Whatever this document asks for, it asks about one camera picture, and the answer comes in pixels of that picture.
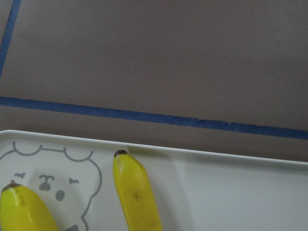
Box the yellow banana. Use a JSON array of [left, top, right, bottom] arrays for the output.
[[113, 150, 163, 231], [0, 180, 59, 231]]

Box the cream bear print tray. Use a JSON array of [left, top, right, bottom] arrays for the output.
[[0, 130, 308, 231]]

